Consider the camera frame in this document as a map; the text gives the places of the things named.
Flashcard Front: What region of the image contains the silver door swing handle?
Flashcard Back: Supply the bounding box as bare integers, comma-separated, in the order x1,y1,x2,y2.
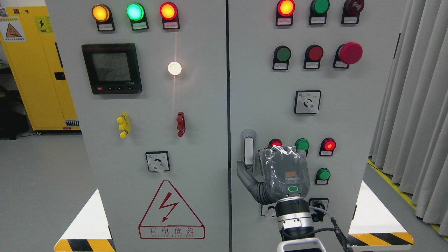
241,129,256,174

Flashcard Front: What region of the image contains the black key selector switch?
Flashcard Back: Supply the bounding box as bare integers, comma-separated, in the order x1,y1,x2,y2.
308,198,329,222

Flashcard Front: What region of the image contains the red-orange indicator light left door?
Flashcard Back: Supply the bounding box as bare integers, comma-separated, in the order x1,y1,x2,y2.
159,2,180,30

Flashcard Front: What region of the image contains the green push button upper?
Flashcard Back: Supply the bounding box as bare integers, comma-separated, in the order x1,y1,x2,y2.
272,45,291,70

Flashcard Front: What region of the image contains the black digital power meter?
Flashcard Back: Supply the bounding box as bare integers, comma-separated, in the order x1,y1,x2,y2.
82,43,142,95

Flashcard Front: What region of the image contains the left door rotary switch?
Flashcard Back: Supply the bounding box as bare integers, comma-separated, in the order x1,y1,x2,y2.
145,150,170,173

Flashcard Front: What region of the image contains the red lit indicator lower right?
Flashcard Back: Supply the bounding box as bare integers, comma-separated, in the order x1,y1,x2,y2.
319,138,336,156

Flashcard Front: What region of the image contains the green indicator lower middle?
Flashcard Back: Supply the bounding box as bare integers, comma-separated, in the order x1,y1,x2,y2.
295,138,309,156

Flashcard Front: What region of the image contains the upper right rotary switch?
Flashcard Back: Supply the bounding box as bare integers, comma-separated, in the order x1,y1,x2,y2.
294,90,322,114

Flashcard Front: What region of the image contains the white lit indicator light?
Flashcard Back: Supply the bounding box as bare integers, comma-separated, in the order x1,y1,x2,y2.
168,62,182,76

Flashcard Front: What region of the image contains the left grey cabinet door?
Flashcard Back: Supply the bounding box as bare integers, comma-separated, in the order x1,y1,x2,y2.
46,0,229,252

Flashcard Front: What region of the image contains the striped white robot part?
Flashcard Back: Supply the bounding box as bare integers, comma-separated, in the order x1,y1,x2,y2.
347,182,414,252
54,190,116,252

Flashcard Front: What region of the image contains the red lit indicator top right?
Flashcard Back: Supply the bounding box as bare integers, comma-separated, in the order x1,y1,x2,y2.
275,0,295,27

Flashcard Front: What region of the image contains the right grey cabinet door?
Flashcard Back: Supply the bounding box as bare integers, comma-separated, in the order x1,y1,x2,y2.
227,0,407,252

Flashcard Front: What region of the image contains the red terminal socket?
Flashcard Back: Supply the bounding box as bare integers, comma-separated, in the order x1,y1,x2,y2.
176,112,186,137

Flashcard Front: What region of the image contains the lower white rotary switch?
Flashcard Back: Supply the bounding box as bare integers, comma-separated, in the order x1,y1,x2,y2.
260,204,276,220

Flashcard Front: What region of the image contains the red electric warning triangle sticker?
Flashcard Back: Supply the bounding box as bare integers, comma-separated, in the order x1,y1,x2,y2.
139,180,206,239

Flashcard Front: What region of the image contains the bright green push button lower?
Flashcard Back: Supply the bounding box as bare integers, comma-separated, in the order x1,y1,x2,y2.
315,168,331,185

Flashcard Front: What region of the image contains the grey cabinet door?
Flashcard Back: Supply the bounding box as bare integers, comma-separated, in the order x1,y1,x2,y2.
46,0,229,252
227,0,407,252

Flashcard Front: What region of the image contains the green indicator top right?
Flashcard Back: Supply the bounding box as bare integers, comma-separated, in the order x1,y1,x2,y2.
309,0,330,25

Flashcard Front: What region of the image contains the grey robotic right hand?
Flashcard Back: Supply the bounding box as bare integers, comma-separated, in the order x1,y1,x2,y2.
237,145,310,205

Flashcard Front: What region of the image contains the dark red buzzer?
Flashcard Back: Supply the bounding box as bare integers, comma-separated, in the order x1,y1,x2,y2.
341,0,365,25

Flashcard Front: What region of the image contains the red push button upper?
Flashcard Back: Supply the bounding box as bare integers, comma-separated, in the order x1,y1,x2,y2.
303,44,323,70

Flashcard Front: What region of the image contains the green lit indicator light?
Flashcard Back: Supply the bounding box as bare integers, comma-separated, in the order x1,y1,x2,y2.
126,2,149,31

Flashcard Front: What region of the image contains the black robot wrist cable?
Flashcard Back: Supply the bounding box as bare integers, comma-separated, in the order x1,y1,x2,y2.
280,206,354,252

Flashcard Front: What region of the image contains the left striped white robot part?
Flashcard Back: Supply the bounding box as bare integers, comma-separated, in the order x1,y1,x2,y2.
54,190,116,252

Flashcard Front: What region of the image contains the red lit indicator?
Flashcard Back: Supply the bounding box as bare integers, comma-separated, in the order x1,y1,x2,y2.
268,138,282,147
319,138,336,156
275,0,295,27

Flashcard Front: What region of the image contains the right striped white robot part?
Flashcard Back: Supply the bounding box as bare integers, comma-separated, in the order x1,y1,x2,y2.
347,182,414,252

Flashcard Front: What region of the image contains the yellow terminal socket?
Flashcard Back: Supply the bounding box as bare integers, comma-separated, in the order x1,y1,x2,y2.
117,113,130,139

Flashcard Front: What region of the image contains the yellow safety storage cabinet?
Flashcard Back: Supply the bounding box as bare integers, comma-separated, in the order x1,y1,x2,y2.
1,6,80,132

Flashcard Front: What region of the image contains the grey curtain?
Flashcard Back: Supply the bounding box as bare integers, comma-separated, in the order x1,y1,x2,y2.
371,0,448,236

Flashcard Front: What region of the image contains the red mushroom emergency stop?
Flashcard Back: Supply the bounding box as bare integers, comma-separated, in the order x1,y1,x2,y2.
332,41,363,69

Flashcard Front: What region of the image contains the orange indicator light top left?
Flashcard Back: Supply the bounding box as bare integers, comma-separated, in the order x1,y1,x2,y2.
92,4,115,32

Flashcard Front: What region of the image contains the red lit indicator lower left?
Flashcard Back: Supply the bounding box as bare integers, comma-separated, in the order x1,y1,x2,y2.
268,138,282,147

